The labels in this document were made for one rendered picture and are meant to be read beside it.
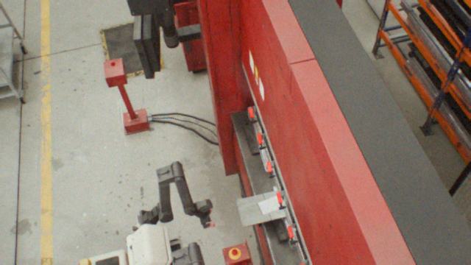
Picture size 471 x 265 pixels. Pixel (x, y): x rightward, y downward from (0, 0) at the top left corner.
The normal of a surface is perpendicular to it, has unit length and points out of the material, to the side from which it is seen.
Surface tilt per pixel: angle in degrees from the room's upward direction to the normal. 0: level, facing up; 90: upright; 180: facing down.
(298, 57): 0
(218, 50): 90
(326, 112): 0
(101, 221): 0
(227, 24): 90
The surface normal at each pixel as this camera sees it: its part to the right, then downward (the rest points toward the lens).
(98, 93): -0.06, -0.58
